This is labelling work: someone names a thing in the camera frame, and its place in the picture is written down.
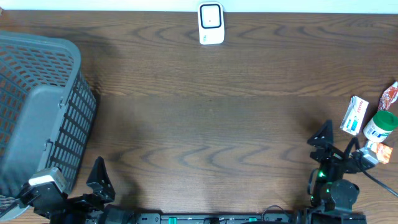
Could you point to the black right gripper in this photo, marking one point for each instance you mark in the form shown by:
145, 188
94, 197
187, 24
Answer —
329, 140

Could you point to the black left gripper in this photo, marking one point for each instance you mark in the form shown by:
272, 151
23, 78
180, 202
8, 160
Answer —
90, 206

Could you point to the white Panadol medicine box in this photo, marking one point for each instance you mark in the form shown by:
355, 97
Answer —
354, 116

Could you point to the green lid jar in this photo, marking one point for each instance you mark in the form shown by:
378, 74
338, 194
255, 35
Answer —
380, 126

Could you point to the orange juice carton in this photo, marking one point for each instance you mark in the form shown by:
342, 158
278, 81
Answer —
382, 151

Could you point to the red Top chocolate bar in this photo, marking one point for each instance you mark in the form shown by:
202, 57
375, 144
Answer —
388, 97

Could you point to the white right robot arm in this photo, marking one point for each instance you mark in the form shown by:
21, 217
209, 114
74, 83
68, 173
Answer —
332, 197

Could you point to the white barcode scanner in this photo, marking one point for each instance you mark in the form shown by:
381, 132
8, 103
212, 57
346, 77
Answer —
211, 23

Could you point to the grey plastic mesh basket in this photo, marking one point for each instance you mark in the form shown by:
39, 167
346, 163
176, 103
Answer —
47, 112

